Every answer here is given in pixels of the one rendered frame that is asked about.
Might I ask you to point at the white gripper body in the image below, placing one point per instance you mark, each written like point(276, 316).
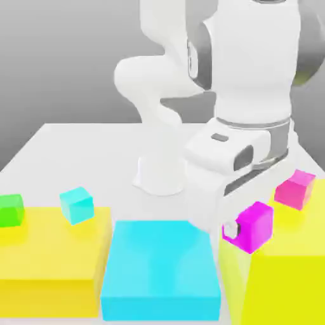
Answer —
point(228, 206)

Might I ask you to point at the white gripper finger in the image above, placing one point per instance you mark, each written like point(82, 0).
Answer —
point(230, 229)

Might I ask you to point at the small magenta cube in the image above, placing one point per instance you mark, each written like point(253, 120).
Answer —
point(256, 228)

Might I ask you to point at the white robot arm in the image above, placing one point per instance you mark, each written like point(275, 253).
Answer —
point(254, 76)

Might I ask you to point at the small pink cube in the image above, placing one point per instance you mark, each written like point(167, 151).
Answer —
point(294, 190)

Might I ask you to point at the small cyan cube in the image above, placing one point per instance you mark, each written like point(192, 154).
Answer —
point(77, 207)

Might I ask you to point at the small green cube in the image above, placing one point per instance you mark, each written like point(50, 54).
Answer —
point(11, 210)

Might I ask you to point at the large tall lemon-yellow box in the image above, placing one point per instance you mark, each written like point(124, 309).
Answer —
point(287, 274)

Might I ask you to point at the large cyan box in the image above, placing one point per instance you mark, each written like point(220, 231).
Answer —
point(160, 266)

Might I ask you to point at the large flat yellow box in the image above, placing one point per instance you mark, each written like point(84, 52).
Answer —
point(50, 254)

